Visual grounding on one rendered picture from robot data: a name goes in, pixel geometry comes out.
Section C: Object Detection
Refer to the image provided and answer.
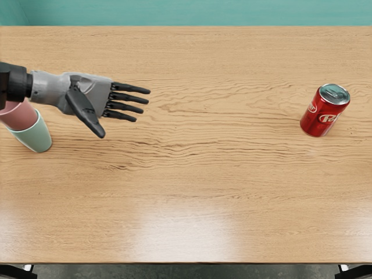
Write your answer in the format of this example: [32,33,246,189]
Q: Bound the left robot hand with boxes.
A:
[29,70,152,139]

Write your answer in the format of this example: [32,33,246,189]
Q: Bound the pink cup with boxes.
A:
[0,98,38,131]

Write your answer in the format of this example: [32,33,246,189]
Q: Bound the red soda can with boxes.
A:
[299,83,351,138]

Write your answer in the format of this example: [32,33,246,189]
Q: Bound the mint green cup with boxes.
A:
[9,108,53,153]

